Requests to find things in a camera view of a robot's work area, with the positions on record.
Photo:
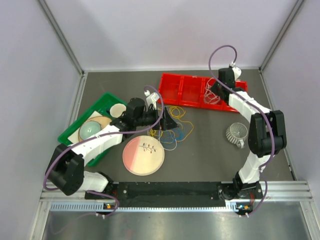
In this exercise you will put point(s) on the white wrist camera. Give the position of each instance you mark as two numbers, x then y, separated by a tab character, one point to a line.
151	99
236	70

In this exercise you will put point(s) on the red divided plastic bin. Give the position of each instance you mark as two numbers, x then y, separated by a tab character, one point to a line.
190	91

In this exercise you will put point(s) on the grey ribbed ceramic mug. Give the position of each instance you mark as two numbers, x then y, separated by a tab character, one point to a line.
237	134

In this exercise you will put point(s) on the small cream cup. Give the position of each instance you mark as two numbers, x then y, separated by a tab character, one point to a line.
117	110

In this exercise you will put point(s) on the pink cream round plate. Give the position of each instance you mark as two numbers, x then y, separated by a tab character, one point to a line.
143	155

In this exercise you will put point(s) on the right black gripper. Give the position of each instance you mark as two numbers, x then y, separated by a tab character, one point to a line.
213	88

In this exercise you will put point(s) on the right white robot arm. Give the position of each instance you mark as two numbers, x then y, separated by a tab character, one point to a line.
266	134

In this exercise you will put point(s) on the grey slotted cable duct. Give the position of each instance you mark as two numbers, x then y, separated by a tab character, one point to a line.
104	207

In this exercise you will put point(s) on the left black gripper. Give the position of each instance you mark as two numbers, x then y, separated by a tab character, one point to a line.
166	123

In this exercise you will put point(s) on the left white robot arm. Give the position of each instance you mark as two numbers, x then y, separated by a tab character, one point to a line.
66	169

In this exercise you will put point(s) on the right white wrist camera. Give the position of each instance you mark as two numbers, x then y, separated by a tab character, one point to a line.
236	70

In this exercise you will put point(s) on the green plastic tray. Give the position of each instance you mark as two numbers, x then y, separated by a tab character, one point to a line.
102	106

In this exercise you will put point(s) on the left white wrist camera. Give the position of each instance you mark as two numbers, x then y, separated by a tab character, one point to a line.
151	99

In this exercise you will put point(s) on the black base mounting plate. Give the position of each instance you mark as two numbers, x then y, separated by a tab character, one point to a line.
179	194

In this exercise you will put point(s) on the pale green bowl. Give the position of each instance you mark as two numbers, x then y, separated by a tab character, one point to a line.
88	129

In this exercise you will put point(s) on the round wooden board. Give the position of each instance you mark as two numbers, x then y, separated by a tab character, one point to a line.
102	120

